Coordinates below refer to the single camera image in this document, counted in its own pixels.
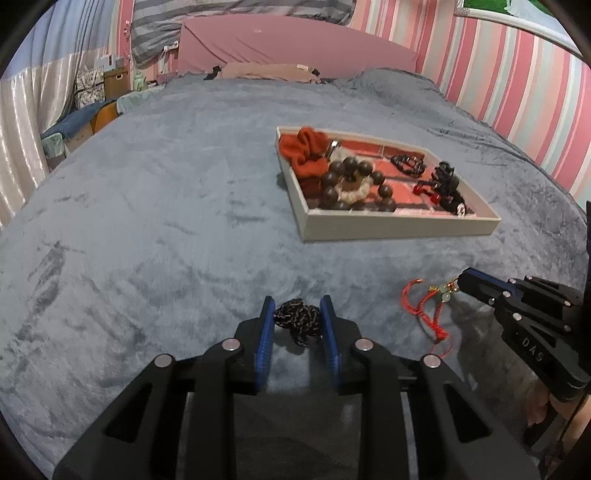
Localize red string bracelet jade beads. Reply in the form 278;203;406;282
401;277;462;356

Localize white framed picture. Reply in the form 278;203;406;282
452;0;583;51

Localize floral patterned bag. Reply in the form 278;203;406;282
74;67;106;109

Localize striped grey pillow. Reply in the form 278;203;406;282
130;0;356;65

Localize red bead hair tie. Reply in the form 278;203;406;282
413;182;441;204

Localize white jewelry tray red lining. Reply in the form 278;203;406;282
276;126;502;243

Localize blue folded cloth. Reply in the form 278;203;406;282
41;99;118;139

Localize pink headboard cushion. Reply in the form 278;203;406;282
178;18;419;79

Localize large brown wooden bead bracelet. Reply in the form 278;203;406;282
318;157;398;213

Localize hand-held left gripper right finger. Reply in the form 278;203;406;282
320;295;541;480

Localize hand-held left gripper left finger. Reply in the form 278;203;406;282
53;296;278;480

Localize beige pillow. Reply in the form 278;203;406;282
217;63;324;84

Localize orange scrunchie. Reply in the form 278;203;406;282
278;128;334;182

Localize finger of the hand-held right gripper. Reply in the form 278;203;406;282
456;268;522;324
505;275;586;309

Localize black scrunchie with round charm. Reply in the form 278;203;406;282
431;161;468;217

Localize white satin curtain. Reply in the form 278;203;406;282
0;53;88;227

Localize cardboard box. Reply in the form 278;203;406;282
104;68;127;100

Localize person's right hand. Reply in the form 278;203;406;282
524;394;591;462

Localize cream scrunchie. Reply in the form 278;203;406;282
332;178;375;210

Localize dark beaded bracelet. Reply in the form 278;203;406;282
390;154;426;176

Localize black braided cord bracelet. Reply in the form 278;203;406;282
273;299;324;355

